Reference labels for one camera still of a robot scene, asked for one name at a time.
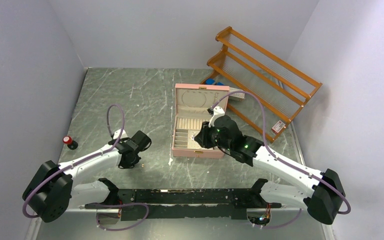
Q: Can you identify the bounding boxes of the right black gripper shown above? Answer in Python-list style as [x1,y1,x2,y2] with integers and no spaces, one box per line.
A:
[194,119,232,151]

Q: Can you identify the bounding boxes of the pink jewelry box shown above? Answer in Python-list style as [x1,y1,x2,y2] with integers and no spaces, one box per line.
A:
[172,83,230,159]

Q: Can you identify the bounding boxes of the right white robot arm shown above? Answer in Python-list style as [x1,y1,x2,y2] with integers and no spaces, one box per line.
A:
[193,115,351,225]

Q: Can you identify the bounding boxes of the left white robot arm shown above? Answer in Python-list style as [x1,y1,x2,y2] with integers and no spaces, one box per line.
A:
[22,129,152,223]

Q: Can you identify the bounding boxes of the white flat carton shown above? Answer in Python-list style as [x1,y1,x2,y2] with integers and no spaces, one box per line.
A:
[229,87,245,101]

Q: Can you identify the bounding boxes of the small red white box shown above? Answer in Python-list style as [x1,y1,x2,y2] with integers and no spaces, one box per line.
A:
[271,120,286,134]

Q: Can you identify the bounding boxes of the blue box left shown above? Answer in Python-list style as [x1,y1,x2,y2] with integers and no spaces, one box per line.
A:
[205,78,217,85]

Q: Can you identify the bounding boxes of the red emergency stop button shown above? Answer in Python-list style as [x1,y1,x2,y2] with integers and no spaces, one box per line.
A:
[62,135,78,150]

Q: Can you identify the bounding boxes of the orange wooden rack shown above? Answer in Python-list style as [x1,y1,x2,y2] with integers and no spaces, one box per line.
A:
[202,26,322,142]

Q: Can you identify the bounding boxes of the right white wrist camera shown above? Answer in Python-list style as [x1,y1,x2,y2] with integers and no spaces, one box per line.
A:
[207,106,225,128]

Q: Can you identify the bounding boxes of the silver necklace in lid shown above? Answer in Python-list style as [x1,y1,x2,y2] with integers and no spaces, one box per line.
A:
[182,90,208,109]

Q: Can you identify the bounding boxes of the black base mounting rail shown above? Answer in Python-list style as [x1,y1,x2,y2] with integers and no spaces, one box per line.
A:
[85,188,282,221]

